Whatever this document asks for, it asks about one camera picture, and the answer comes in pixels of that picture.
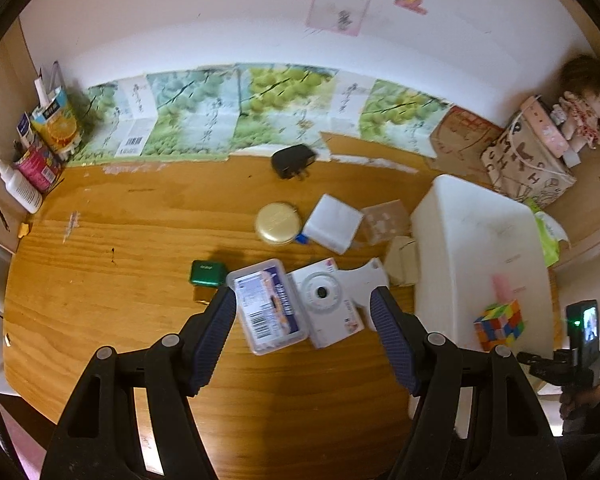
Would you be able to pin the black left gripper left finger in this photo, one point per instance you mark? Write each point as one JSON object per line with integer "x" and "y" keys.
{"x": 128, "y": 416}

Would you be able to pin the pink square wall sticker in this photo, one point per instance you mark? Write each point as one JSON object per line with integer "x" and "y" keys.
{"x": 344, "y": 17}

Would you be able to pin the white charger cube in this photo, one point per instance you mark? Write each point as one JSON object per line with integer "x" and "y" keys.
{"x": 333, "y": 224}

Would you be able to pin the red pen can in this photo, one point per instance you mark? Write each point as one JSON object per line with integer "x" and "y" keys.
{"x": 38, "y": 164}

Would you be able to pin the white curved plastic piece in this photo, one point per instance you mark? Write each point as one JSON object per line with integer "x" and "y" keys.
{"x": 359, "y": 283}

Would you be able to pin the mounted action camera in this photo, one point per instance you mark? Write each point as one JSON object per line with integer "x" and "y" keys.
{"x": 578, "y": 366}

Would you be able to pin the white plastic storage bin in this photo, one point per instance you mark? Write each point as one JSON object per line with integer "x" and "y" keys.
{"x": 466, "y": 233}

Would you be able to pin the green gold small bottle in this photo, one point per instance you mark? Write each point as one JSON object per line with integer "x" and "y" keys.
{"x": 207, "y": 273}

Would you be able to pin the multicolour puzzle cube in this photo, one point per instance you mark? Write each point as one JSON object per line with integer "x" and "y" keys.
{"x": 499, "y": 324}

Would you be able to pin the pink power strip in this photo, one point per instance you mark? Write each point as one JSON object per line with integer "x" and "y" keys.
{"x": 543, "y": 127}

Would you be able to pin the brown hair doll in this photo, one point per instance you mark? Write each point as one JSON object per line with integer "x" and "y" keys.
{"x": 578, "y": 106}

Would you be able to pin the grape print cardboard sheet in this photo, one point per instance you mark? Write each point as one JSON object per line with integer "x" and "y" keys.
{"x": 213, "y": 112}

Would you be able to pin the pink hair roller clip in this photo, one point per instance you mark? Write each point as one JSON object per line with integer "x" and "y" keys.
{"x": 503, "y": 291}

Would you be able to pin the white instant camera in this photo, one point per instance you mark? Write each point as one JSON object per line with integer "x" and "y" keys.
{"x": 327, "y": 307}

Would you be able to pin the black power adapter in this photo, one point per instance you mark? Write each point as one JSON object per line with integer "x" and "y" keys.
{"x": 293, "y": 162}

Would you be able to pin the letter print fabric bag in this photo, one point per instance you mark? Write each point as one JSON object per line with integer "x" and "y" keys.
{"x": 522, "y": 168}

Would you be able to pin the brown cardboard piece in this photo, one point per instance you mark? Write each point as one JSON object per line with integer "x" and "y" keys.
{"x": 459, "y": 140}

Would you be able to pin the white spray bottle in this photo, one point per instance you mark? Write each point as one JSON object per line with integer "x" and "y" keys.
{"x": 20, "y": 188}

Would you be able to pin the clear small plastic box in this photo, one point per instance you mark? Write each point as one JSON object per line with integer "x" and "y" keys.
{"x": 382, "y": 222}

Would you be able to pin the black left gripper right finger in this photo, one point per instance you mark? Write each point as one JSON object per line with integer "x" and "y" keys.
{"x": 476, "y": 417}

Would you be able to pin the clear cotton swab box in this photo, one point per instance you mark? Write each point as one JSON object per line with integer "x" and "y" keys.
{"x": 268, "y": 307}

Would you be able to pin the round gold compact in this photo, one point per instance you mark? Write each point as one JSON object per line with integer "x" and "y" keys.
{"x": 278, "y": 223}

